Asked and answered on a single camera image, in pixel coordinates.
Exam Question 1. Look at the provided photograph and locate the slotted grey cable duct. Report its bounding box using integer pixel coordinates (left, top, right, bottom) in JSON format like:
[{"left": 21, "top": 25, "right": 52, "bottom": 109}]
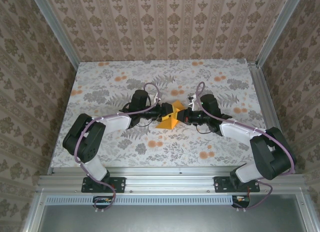
[{"left": 46, "top": 194, "right": 251, "bottom": 206}]

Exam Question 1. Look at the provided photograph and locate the grey metal panel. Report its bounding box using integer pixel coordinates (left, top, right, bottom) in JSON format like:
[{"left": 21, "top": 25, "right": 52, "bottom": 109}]
[{"left": 37, "top": 204, "right": 307, "bottom": 232}]

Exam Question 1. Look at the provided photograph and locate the purple cable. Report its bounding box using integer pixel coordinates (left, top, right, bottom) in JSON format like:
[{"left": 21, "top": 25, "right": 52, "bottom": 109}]
[
  {"left": 74, "top": 82, "right": 162, "bottom": 214},
  {"left": 195, "top": 81, "right": 296, "bottom": 213}
]

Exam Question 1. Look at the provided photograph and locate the long aluminium frame rail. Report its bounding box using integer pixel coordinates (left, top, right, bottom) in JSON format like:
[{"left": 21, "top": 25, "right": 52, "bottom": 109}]
[{"left": 34, "top": 166, "right": 310, "bottom": 195}]

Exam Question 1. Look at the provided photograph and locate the black connector box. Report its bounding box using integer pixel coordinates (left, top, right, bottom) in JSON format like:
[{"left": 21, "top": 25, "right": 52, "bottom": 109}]
[
  {"left": 92, "top": 195, "right": 114, "bottom": 210},
  {"left": 231, "top": 194, "right": 251, "bottom": 208}
]

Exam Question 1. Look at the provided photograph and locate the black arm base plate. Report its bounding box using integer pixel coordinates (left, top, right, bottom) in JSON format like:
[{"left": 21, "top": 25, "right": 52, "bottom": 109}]
[
  {"left": 81, "top": 176, "right": 126, "bottom": 194},
  {"left": 214, "top": 176, "right": 261, "bottom": 194}
]

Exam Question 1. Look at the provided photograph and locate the orange paper sheet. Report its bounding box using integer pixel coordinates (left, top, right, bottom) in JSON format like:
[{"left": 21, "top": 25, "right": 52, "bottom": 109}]
[{"left": 154, "top": 99, "right": 187, "bottom": 130}]

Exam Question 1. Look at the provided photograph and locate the floral patterned table cover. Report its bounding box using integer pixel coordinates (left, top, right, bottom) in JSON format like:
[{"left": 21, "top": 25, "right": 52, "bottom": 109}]
[{"left": 49, "top": 58, "right": 279, "bottom": 169}]

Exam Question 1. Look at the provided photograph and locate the short aluminium side rail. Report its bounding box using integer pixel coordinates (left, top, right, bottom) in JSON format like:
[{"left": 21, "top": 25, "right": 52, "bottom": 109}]
[{"left": 246, "top": 59, "right": 296, "bottom": 175}]

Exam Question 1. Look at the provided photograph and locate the aluminium corner post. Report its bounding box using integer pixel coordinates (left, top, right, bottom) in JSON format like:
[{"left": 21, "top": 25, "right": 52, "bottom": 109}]
[
  {"left": 255, "top": 0, "right": 306, "bottom": 69},
  {"left": 28, "top": 0, "right": 80, "bottom": 71}
]

